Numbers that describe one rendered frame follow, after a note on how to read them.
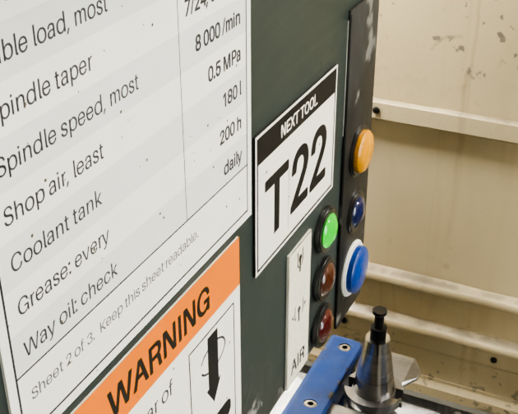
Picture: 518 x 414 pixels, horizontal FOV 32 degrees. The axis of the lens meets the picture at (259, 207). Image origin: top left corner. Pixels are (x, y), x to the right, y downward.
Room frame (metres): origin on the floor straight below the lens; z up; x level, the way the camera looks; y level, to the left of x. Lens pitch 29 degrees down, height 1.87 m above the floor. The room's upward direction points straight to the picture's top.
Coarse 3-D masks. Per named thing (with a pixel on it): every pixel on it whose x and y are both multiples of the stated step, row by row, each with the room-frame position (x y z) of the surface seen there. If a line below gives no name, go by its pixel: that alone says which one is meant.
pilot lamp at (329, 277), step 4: (328, 264) 0.42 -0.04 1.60; (332, 264) 0.43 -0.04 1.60; (328, 268) 0.42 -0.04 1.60; (332, 268) 0.43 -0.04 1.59; (324, 272) 0.42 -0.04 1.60; (328, 272) 0.42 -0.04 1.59; (332, 272) 0.42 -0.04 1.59; (324, 276) 0.42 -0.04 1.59; (328, 276) 0.42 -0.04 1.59; (332, 276) 0.42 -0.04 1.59; (324, 280) 0.42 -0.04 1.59; (328, 280) 0.42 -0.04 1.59; (332, 280) 0.42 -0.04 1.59; (324, 284) 0.42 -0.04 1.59; (328, 284) 0.42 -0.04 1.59; (332, 284) 0.42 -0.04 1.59; (324, 288) 0.42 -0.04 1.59; (328, 288) 0.42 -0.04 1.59; (324, 292) 0.42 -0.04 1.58; (328, 292) 0.42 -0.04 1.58; (324, 296) 0.42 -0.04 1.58
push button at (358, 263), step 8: (360, 248) 0.47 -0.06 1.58; (352, 256) 0.46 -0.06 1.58; (360, 256) 0.46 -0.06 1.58; (352, 264) 0.46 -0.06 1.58; (360, 264) 0.46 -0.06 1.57; (352, 272) 0.45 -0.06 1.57; (360, 272) 0.46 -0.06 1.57; (352, 280) 0.45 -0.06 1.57; (360, 280) 0.46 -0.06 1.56; (352, 288) 0.45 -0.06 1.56
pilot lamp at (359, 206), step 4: (360, 196) 0.47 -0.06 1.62; (360, 200) 0.47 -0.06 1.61; (356, 204) 0.46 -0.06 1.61; (360, 204) 0.47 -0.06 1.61; (364, 204) 0.47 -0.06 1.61; (356, 208) 0.46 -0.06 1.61; (360, 208) 0.46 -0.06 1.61; (364, 208) 0.47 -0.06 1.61; (356, 212) 0.46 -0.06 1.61; (360, 212) 0.46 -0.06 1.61; (364, 212) 0.47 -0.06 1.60; (356, 216) 0.46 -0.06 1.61; (360, 216) 0.46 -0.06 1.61; (352, 220) 0.46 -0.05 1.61; (356, 220) 0.46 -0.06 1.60; (360, 220) 0.46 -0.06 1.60; (356, 224) 0.46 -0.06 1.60
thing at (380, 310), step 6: (378, 306) 0.76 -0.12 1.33; (372, 312) 0.76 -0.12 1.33; (378, 312) 0.75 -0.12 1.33; (384, 312) 0.75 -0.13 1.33; (378, 318) 0.75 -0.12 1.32; (372, 324) 0.76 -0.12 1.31; (378, 324) 0.75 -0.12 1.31; (384, 324) 0.76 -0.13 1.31; (372, 330) 0.75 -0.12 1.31; (378, 330) 0.75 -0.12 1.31; (384, 330) 0.75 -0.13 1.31; (372, 336) 0.75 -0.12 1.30; (378, 336) 0.75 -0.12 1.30; (384, 336) 0.75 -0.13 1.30; (378, 342) 0.75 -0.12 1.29
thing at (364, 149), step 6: (366, 132) 0.47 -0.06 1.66; (360, 138) 0.46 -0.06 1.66; (366, 138) 0.46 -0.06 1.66; (372, 138) 0.47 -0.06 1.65; (360, 144) 0.46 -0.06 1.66; (366, 144) 0.46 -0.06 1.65; (372, 144) 0.47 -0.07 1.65; (360, 150) 0.46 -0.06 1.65; (366, 150) 0.46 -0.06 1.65; (372, 150) 0.47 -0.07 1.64; (354, 156) 0.46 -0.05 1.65; (360, 156) 0.46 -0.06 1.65; (366, 156) 0.46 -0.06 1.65; (354, 162) 0.46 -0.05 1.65; (360, 162) 0.46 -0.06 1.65; (366, 162) 0.46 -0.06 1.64; (354, 168) 0.46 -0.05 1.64; (360, 168) 0.46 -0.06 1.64; (366, 168) 0.47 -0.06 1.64
